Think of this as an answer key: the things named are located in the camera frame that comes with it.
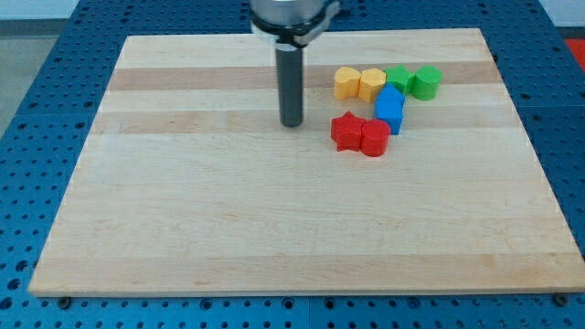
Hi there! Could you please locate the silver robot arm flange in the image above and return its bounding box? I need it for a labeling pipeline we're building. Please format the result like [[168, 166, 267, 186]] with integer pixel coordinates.
[[250, 0, 342, 51]]

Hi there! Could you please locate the red star block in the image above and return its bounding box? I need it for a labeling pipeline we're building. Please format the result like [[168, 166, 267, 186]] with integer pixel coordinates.
[[330, 111, 366, 152]]

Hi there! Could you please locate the red cylinder block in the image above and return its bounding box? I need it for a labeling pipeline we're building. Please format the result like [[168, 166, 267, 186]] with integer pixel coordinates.
[[360, 119, 391, 157]]

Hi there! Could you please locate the yellow heart block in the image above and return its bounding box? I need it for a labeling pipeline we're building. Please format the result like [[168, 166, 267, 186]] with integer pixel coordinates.
[[334, 67, 361, 100]]

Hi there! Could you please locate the light wooden board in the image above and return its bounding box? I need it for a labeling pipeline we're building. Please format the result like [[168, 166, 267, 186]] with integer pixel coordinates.
[[28, 28, 584, 298]]

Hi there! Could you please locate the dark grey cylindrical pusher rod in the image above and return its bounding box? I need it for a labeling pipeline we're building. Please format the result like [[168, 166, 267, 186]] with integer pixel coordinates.
[[275, 49, 303, 128]]

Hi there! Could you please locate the blue pentagon house block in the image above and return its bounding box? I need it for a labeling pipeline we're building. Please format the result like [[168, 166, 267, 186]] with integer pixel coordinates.
[[374, 84, 406, 135]]

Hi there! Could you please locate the yellow hexagon block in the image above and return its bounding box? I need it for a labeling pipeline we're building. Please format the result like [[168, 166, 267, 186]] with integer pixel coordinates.
[[357, 69, 387, 103]]

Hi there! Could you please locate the green star block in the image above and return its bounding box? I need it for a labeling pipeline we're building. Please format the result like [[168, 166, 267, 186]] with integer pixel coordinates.
[[384, 65, 415, 95]]

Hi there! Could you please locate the green cylinder block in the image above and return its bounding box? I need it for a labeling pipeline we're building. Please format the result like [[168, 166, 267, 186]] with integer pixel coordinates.
[[410, 66, 442, 101]]

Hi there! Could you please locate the black screw left front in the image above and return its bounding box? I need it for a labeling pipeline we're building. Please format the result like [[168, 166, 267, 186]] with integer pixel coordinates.
[[57, 297, 72, 310]]

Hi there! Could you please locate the black screw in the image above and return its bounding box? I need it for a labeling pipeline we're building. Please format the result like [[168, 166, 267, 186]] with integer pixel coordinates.
[[57, 297, 72, 310], [553, 293, 569, 307]]

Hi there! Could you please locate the black screw right front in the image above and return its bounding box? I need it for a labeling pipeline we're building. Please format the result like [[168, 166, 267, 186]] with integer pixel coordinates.
[[553, 293, 569, 307]]

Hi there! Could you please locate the red object at right edge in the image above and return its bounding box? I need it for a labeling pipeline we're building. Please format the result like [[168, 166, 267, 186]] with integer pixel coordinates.
[[564, 38, 585, 70]]

